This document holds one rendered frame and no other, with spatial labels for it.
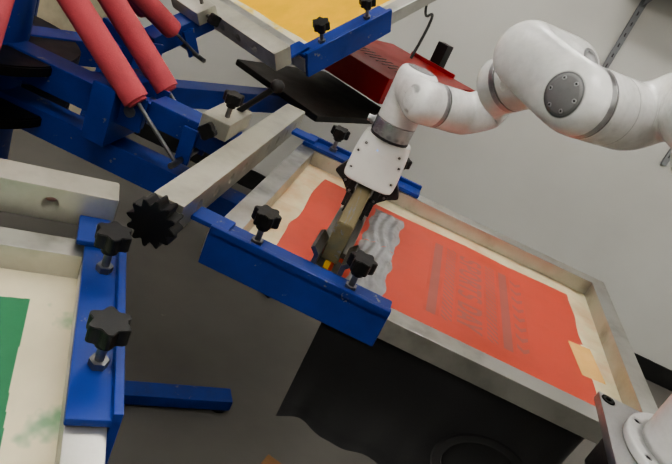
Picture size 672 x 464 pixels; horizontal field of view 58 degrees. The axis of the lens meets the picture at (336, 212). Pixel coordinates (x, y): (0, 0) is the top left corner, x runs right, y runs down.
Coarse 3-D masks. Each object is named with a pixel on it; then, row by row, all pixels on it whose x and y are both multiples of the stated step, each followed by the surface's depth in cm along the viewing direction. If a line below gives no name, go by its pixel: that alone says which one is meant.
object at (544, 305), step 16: (320, 192) 132; (336, 192) 136; (304, 208) 122; (320, 208) 125; (336, 208) 128; (384, 208) 139; (368, 224) 128; (416, 224) 138; (368, 240) 121; (400, 240) 127; (416, 240) 130; (432, 240) 134; (448, 240) 137; (400, 256) 121; (416, 256) 123; (480, 256) 137; (512, 272) 136; (528, 288) 132; (544, 288) 135; (528, 304) 125; (544, 304) 128; (560, 304) 131; (544, 320) 121; (560, 320) 124; (576, 336) 121
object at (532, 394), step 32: (288, 160) 131; (320, 160) 143; (256, 192) 112; (448, 224) 142; (480, 224) 144; (512, 256) 142; (544, 256) 142; (576, 288) 141; (416, 320) 95; (608, 320) 125; (416, 352) 93; (448, 352) 92; (480, 352) 94; (608, 352) 118; (480, 384) 93; (512, 384) 91; (544, 384) 94; (640, 384) 106; (544, 416) 92; (576, 416) 91
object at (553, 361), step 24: (312, 216) 120; (288, 240) 108; (312, 240) 112; (408, 264) 119; (408, 288) 110; (408, 312) 103; (456, 336) 103; (552, 336) 117; (504, 360) 102; (528, 360) 105; (552, 360) 108; (552, 384) 101; (576, 384) 104
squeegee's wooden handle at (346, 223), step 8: (360, 184) 116; (360, 192) 112; (368, 192) 114; (352, 200) 108; (360, 200) 109; (352, 208) 105; (360, 208) 106; (344, 216) 101; (352, 216) 102; (336, 224) 99; (344, 224) 98; (352, 224) 99; (336, 232) 99; (344, 232) 99; (328, 240) 100; (336, 240) 100; (344, 240) 99; (328, 248) 100; (336, 248) 100; (344, 248) 100; (328, 256) 101; (336, 256) 101
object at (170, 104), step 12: (156, 108) 116; (168, 108) 116; (180, 108) 118; (192, 108) 121; (156, 120) 117; (168, 120) 117; (180, 120) 116; (192, 120) 116; (168, 132) 118; (180, 132) 117; (240, 132) 120; (204, 144) 117; (216, 144) 116
